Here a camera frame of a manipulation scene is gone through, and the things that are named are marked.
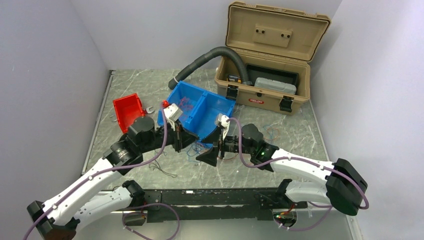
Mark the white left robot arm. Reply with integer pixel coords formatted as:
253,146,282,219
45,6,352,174
23,116,199,240

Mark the grey corrugated hose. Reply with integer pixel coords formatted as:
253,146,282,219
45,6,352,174
167,45,250,91

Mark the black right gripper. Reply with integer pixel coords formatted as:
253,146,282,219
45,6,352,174
196,126,255,167

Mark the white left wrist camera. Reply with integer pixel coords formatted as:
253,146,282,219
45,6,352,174
162,100,183,131

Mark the blue two-compartment plastic bin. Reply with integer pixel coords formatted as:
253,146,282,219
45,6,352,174
166,81,236,140

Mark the tan plastic toolbox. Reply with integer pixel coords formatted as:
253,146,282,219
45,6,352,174
215,1,331,115

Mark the black tray in toolbox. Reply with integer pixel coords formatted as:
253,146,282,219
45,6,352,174
246,64,300,87

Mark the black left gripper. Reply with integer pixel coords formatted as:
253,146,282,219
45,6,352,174
139,117,200,154

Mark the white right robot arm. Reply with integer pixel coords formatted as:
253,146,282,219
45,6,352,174
196,123,369,216

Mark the orange cable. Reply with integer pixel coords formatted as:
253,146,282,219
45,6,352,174
175,96,197,112

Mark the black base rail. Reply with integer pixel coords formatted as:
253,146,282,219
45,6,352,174
125,187,307,223

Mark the red plastic bin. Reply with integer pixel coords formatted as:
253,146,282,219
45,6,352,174
112,93,147,134

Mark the cable bundle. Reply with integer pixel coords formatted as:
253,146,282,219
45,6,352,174
185,125,281,164

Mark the grey plastic organizer case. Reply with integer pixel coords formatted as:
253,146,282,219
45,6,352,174
254,77,297,95

